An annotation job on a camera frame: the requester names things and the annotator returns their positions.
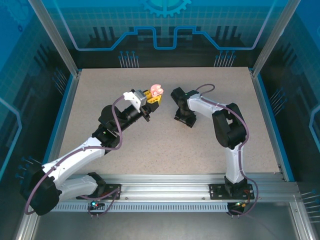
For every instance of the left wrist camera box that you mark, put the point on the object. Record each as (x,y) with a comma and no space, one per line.
(136,98)

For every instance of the small electronics connector board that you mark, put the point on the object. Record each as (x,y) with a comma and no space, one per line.
(241,204)
(96,203)

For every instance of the grey metal shelf panel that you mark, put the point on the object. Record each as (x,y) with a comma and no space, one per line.
(160,227)

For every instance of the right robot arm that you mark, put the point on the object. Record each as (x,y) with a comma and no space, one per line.
(230,130)

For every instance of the aluminium frame post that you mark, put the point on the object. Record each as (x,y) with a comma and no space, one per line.
(55,37)
(275,37)

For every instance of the pink round charging case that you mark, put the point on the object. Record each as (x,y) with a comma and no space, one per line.
(156,89)

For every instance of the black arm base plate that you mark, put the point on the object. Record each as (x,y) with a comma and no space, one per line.
(217,192)
(108,193)

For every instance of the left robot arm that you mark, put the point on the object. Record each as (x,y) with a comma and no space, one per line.
(47,195)

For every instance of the aluminium mounting rail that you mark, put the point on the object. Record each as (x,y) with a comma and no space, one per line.
(162,186)

